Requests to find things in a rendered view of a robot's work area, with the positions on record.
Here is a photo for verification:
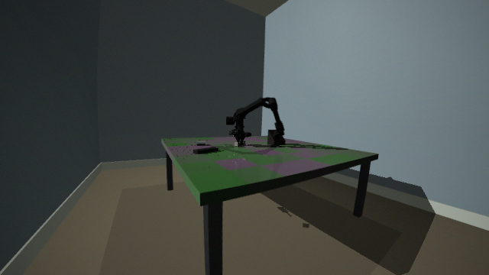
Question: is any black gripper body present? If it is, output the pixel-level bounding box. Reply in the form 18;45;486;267
228;125;251;137

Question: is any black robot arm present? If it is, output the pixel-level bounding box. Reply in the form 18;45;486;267
226;98;285;139

